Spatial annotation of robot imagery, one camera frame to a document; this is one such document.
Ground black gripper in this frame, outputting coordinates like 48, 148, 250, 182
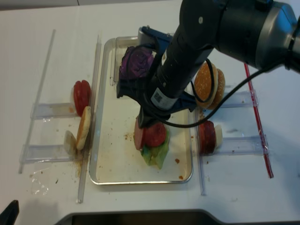
117, 78, 196, 128

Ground single meat patty slice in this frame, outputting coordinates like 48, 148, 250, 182
134, 119, 144, 150

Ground sliced meat patties stack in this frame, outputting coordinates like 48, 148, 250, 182
198, 120, 216, 155

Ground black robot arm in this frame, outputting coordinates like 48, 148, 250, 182
117, 0, 300, 128

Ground tomato slice on tray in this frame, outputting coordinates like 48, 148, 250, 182
144, 122, 166, 147

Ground lettuce leaf on tray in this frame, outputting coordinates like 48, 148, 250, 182
141, 128, 170, 170

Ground bread slice left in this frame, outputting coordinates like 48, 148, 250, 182
76, 106, 91, 151

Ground tomato slices left stack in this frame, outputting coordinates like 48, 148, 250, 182
73, 80, 91, 117

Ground metal baking tray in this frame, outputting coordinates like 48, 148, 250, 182
89, 38, 193, 185

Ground purple cabbage leaves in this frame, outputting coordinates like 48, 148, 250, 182
119, 46, 154, 80

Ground sesame burger bun top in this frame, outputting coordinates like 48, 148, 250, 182
194, 62, 217, 109

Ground white pusher block right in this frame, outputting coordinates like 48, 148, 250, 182
214, 125, 223, 148

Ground white pusher block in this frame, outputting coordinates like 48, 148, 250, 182
64, 130, 77, 155
214, 125, 223, 148

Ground white pusher block left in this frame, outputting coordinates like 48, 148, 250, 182
64, 130, 77, 155

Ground clear plastic container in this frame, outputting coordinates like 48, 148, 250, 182
110, 36, 138, 87

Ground clear track upper left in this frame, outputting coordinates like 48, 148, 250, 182
30, 103, 78, 120

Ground clear track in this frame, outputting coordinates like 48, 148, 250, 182
30, 103, 78, 120
213, 135, 269, 155
19, 145, 82, 164
221, 90, 258, 108

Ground burger bun bottom half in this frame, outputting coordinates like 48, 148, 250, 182
208, 68, 225, 110

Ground clear track upper right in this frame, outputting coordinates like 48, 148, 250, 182
221, 90, 258, 108

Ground clear track lower right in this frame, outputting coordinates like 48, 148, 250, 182
213, 135, 269, 155

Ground clear strip far left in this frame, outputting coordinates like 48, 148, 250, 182
18, 29, 56, 174

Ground clear track lower left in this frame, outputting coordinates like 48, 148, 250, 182
19, 145, 82, 164

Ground red plastic strip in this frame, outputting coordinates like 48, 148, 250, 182
243, 62, 274, 179

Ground black gripper tip lower left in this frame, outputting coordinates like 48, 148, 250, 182
0, 200, 19, 225

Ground black cable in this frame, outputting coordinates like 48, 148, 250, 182
159, 4, 300, 128

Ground clear rail right of tray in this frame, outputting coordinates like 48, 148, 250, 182
188, 110, 208, 196

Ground clear rail of tray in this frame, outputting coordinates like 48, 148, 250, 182
76, 34, 103, 203
188, 110, 208, 196

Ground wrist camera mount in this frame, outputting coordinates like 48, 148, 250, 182
138, 26, 173, 51

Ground clear rail left of tray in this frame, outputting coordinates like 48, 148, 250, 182
76, 34, 103, 203

